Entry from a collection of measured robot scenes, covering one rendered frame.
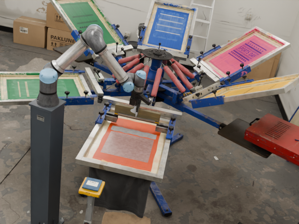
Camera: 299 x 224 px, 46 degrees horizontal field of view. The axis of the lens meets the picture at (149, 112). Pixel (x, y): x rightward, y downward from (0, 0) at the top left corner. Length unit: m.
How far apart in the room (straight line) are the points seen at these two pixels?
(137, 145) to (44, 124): 0.68
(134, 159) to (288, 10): 4.90
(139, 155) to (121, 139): 0.23
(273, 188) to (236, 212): 0.71
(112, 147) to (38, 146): 0.54
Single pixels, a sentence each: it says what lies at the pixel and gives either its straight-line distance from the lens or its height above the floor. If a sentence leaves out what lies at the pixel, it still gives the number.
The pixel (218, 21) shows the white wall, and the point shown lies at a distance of 6.71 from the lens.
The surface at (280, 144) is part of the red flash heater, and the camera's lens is 2.86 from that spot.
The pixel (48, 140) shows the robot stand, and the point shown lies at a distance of 2.62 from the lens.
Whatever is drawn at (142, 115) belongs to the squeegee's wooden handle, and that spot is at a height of 1.10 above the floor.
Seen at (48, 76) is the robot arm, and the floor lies 1.42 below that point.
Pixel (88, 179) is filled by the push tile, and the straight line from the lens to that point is 2.25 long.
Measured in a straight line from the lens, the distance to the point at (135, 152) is 2.56.
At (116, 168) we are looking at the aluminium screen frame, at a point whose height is 0.99.
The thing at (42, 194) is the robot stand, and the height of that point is 0.43.
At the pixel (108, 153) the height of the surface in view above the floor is 0.96.
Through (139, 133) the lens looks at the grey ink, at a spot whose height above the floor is 0.96.
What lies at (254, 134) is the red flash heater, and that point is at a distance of 2.88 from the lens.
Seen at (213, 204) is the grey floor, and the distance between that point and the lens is 3.79.
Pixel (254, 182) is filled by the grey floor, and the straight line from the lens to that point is 4.30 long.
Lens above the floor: 2.42
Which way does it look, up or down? 28 degrees down
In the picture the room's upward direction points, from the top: 10 degrees clockwise
